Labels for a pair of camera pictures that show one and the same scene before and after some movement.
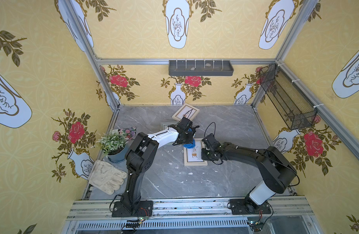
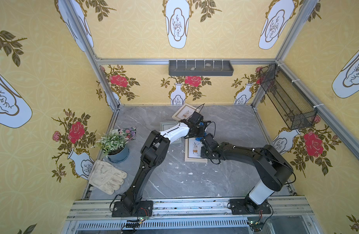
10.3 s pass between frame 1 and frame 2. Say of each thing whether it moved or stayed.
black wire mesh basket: stayed
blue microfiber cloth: moved
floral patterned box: stayed
